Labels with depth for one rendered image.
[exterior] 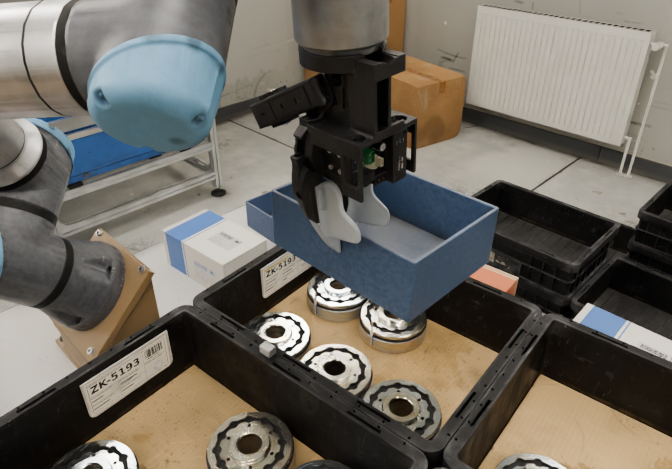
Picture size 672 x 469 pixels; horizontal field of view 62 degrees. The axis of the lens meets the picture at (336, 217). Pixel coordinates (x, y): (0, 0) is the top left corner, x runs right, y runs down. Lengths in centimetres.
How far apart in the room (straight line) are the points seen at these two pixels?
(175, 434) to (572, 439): 50
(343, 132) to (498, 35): 323
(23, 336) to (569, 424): 95
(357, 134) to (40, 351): 85
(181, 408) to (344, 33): 56
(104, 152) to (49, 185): 172
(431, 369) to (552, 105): 287
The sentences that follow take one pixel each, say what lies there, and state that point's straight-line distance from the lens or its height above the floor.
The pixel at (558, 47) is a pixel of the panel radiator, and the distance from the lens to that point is 351.
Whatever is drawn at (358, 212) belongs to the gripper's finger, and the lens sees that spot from 56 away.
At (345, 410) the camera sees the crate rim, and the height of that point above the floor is 93.
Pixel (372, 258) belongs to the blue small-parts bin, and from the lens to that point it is 55.
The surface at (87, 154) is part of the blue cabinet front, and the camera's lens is 264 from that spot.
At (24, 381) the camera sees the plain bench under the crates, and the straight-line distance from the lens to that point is 113.
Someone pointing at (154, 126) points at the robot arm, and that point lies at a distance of 36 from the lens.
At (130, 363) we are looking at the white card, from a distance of 79.
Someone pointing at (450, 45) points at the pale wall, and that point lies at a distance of 401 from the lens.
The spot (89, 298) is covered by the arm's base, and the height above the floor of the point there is 87.
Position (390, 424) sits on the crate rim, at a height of 93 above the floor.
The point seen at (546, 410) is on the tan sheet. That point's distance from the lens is 84.
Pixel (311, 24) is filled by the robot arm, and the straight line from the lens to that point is 43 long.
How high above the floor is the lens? 144
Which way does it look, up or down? 31 degrees down
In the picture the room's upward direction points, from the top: straight up
